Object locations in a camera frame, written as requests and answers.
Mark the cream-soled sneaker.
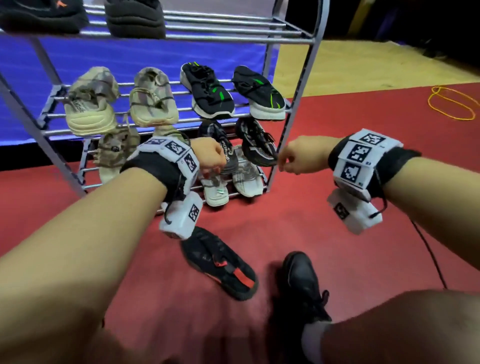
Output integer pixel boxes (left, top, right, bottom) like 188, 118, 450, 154
129, 67, 180, 128

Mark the yellow floor cable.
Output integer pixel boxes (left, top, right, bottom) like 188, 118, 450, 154
427, 86, 478, 122

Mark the black right camera cable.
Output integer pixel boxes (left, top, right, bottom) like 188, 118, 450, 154
369, 168, 449, 290

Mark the black orange-marked sneaker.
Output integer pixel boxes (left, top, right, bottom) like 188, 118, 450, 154
0, 0, 90, 35

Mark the black ribbed-sole sneaker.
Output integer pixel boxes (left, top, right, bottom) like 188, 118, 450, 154
179, 225, 260, 302

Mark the blue printed banner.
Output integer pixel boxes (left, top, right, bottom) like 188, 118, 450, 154
0, 14, 280, 147

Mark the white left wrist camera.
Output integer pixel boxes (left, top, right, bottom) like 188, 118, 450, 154
159, 191, 204, 241

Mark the black marker right wristband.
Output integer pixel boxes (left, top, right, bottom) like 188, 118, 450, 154
328, 128, 423, 203

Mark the person's black right shoe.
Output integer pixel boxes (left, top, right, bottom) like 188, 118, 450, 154
280, 251, 334, 324

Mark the person's right leg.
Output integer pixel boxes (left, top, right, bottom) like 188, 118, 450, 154
320, 288, 480, 364

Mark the person's white right sock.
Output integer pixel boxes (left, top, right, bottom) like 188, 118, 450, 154
299, 320, 332, 364

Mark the grey metal shoe rack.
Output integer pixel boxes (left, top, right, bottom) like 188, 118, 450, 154
0, 0, 331, 200

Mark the black marker left wristband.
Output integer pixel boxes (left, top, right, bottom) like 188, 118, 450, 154
119, 136, 201, 203

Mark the black lug-sole sneaker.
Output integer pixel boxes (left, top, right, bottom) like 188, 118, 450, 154
104, 0, 167, 40

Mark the person's right forearm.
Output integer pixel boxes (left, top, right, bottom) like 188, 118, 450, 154
382, 156, 480, 271

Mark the black green-striped sneaker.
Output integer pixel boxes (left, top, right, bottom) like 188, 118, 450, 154
179, 61, 236, 121
231, 65, 289, 122

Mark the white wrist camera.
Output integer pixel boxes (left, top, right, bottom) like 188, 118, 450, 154
159, 191, 204, 241
326, 188, 384, 236

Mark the pastel iridescent sneaker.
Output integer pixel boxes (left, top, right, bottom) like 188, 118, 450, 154
63, 66, 120, 137

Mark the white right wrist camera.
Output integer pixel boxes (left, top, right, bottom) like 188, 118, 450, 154
326, 188, 384, 236

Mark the black marker wristband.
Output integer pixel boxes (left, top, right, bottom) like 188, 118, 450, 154
119, 136, 201, 203
328, 128, 423, 203

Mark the cream chunky sneaker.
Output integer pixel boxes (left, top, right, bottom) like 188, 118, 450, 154
93, 125, 142, 185
151, 125, 188, 145

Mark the white knit sneaker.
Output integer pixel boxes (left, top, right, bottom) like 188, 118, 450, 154
198, 170, 230, 208
231, 146, 264, 199

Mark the person's left forearm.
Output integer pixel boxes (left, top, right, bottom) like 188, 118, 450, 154
0, 166, 168, 364

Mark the person's right hand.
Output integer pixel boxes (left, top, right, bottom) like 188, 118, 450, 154
277, 135, 344, 175

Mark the person's left hand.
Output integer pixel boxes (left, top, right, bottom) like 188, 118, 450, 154
191, 136, 228, 179

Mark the black grey mesh sneaker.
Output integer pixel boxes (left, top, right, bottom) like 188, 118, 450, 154
235, 116, 279, 168
196, 119, 240, 177

